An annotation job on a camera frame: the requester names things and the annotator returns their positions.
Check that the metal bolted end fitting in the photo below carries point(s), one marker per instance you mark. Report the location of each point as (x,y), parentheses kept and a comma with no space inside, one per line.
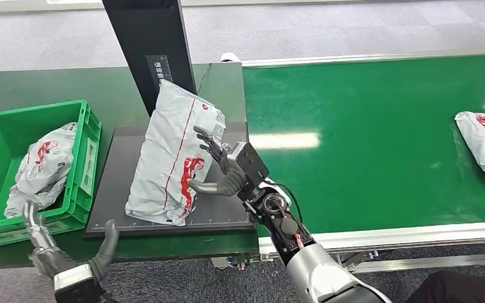
(238,262)

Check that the wide aluminium conveyor side rail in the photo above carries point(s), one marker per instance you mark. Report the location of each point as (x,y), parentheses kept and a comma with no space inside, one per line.
(414,236)

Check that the black scanning machine with post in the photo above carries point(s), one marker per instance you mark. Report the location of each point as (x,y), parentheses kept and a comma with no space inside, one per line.
(142,50)

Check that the aluminium conveyor support beam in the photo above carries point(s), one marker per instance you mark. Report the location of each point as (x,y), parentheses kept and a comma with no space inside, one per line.
(414,263)

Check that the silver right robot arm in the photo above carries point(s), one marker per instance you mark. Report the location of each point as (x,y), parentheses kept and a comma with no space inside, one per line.
(318,272)

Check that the metal conveyor bracket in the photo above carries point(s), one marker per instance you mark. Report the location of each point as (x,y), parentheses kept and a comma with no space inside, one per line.
(357,257)

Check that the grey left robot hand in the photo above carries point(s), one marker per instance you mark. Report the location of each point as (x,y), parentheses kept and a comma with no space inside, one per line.
(58,263)

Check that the white round object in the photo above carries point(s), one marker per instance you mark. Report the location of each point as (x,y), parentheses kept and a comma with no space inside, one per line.
(229,57)

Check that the green conveyor belt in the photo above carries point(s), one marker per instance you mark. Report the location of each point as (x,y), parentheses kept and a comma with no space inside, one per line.
(372,125)

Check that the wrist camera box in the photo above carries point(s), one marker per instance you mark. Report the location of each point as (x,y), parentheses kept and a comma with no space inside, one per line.
(249,163)
(75,286)

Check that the green plastic crate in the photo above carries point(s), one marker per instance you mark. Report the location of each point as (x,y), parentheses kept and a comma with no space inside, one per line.
(81,180)

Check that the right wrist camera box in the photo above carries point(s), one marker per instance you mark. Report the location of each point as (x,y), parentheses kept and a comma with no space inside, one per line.
(249,163)

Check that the thin aluminium conveyor side rail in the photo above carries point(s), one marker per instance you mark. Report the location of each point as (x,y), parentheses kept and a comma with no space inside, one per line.
(351,58)

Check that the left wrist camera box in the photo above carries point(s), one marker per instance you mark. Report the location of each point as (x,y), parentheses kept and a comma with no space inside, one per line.
(75,286)

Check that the person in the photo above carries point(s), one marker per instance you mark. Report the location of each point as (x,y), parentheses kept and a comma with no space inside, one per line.
(456,290)

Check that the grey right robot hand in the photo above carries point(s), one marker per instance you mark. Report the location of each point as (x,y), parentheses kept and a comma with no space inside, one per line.
(232,182)

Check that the black yellow ruler label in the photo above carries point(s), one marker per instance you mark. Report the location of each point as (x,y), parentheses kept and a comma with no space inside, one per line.
(161,67)

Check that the crumpled grey courier bag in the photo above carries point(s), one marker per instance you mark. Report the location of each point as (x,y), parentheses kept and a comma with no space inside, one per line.
(41,175)

